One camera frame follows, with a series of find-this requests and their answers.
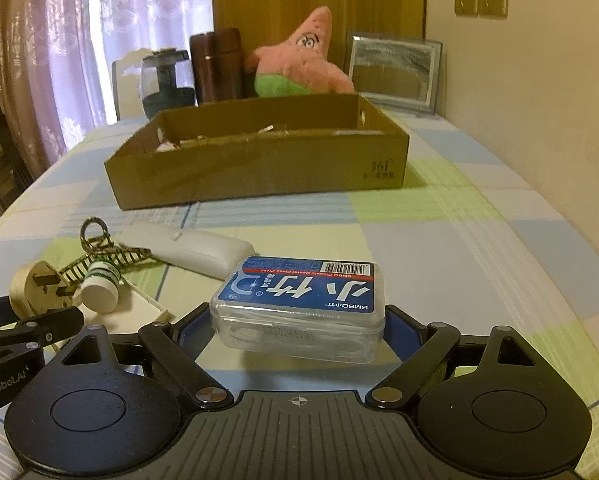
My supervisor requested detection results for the brown cardboard box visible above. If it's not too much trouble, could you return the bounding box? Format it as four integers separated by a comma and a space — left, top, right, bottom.
104, 91, 410, 211

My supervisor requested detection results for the pink star plush toy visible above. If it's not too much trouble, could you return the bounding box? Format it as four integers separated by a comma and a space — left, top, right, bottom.
244, 6, 355, 98

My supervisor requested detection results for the white remote control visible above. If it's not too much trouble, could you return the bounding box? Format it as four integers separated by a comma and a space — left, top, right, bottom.
117, 222, 256, 277

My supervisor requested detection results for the cream wooden chair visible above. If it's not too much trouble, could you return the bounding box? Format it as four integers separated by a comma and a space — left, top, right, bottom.
111, 47, 153, 121

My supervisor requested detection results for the clear floss box blue label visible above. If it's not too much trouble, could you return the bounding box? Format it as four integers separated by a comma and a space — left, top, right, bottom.
210, 256, 386, 363

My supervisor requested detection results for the olive hair claw clip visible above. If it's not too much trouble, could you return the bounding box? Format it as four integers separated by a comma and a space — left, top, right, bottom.
54, 216, 153, 288

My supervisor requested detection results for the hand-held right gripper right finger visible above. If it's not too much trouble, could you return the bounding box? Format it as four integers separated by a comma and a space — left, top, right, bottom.
364, 304, 545, 411

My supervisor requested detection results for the glass picture frame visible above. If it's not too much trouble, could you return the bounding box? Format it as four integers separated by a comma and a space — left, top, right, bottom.
344, 31, 443, 113

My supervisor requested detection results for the brown metal thermos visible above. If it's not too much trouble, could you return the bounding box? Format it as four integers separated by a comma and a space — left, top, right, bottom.
189, 28, 245, 106

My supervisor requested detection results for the purple lace curtain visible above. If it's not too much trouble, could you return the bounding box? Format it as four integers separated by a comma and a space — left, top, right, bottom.
0, 0, 214, 171

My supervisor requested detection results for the beige power plug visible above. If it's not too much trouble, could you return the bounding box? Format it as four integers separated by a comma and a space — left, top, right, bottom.
10, 260, 80, 321

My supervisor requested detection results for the dark glass jar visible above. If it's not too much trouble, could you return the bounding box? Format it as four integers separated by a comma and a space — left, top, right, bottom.
140, 48, 196, 120

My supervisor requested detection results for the checked tablecloth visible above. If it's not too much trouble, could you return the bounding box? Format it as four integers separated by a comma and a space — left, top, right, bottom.
0, 105, 599, 480

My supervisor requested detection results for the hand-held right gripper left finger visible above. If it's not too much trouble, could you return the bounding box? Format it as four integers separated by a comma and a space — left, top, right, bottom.
57, 302, 235, 411

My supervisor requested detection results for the small white bottle green label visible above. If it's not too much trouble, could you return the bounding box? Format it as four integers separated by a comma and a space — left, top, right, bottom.
80, 259, 122, 313

